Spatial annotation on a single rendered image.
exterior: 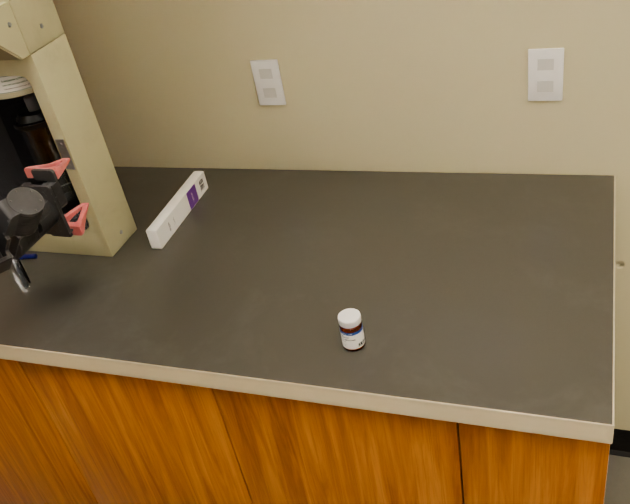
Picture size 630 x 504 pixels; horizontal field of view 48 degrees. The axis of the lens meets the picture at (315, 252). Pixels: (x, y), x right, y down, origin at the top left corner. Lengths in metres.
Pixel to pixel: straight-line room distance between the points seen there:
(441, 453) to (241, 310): 0.45
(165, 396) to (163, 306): 0.18
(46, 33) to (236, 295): 0.62
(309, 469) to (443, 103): 0.84
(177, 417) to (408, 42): 0.92
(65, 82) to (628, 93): 1.14
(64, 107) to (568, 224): 1.03
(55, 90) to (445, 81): 0.81
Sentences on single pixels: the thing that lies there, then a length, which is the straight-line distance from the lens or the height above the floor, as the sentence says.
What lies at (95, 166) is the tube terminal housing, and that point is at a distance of 1.61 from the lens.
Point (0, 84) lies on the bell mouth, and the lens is 1.60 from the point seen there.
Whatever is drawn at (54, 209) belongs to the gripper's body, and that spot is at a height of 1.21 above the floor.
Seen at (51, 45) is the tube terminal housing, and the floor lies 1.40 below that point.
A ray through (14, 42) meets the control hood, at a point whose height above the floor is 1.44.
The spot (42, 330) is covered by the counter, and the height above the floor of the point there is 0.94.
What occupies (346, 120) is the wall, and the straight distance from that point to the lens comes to 1.73.
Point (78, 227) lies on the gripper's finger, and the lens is 1.37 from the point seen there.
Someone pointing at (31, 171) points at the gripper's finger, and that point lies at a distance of 1.34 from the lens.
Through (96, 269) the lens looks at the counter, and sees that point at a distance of 1.64.
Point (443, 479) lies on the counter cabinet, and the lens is 1.34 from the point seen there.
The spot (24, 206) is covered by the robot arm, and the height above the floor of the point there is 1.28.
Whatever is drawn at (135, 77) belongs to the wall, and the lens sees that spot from 1.93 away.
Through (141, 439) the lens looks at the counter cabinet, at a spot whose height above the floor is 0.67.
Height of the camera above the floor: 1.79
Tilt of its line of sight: 35 degrees down
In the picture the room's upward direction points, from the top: 11 degrees counter-clockwise
